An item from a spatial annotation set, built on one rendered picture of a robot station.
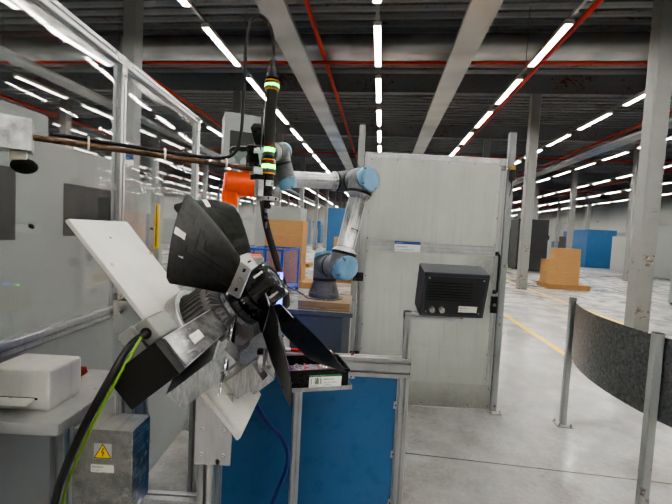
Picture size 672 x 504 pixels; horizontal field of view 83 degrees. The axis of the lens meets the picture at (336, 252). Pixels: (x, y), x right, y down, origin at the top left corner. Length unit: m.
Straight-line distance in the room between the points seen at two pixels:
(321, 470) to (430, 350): 1.64
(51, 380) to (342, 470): 1.14
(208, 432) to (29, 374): 0.48
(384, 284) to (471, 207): 0.90
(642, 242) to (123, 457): 7.24
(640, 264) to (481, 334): 4.62
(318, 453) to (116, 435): 0.89
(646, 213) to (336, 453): 6.56
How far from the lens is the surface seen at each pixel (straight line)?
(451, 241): 3.12
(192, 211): 0.95
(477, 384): 3.40
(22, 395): 1.33
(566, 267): 13.43
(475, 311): 1.65
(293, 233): 9.13
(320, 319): 1.79
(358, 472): 1.86
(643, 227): 7.56
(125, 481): 1.24
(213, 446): 1.22
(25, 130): 1.10
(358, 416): 1.74
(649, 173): 7.65
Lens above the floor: 1.36
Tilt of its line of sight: 3 degrees down
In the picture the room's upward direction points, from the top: 3 degrees clockwise
